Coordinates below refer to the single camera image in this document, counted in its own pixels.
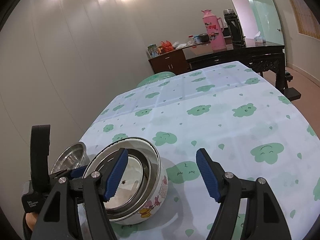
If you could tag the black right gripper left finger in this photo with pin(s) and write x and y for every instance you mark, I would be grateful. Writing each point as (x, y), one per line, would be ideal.
(59, 218)

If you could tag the white enamel bowl with flowers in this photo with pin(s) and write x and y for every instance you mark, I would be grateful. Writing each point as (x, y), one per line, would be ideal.
(151, 201)

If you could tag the clear jar with red lid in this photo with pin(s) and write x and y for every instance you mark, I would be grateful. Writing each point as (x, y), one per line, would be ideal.
(191, 40)

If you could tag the green plastic stool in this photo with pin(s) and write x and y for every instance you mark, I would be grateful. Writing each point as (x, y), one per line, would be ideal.
(156, 77)

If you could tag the dark carved wooden sideboard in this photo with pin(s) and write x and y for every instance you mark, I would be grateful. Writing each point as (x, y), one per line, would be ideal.
(260, 57)

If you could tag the black thermos flask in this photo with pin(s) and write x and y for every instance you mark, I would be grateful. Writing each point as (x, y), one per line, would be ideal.
(234, 27)

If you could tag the red plastic bag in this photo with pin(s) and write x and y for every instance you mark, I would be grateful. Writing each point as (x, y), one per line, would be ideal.
(166, 46)

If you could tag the green box on cabinet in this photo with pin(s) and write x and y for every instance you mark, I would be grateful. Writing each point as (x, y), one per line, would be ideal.
(153, 50)

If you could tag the large stainless steel bowl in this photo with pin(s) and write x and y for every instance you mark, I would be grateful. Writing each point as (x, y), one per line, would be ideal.
(137, 180)

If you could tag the pink thermos flask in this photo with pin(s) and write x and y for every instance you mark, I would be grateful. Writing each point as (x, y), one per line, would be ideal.
(214, 27)

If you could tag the reddish-brown wooden cabinet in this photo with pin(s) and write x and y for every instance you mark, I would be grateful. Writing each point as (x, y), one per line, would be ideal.
(173, 61)

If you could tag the window with yellow frame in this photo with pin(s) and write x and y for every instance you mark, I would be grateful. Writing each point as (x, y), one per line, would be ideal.
(307, 24)

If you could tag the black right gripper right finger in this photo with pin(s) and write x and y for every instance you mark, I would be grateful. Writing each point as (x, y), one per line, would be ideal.
(264, 218)

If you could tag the dark wooden chair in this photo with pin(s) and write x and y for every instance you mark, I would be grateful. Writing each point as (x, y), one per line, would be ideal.
(292, 94)

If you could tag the white tissue box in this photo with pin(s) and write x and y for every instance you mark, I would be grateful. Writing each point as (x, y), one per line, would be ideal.
(259, 38)

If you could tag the light green door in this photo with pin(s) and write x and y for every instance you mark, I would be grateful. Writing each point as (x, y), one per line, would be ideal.
(259, 15)

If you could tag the small stainless steel bowl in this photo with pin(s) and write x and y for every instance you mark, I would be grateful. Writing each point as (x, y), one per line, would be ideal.
(75, 156)

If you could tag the person's left hand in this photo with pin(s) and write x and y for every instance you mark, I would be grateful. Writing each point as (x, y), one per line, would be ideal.
(31, 219)

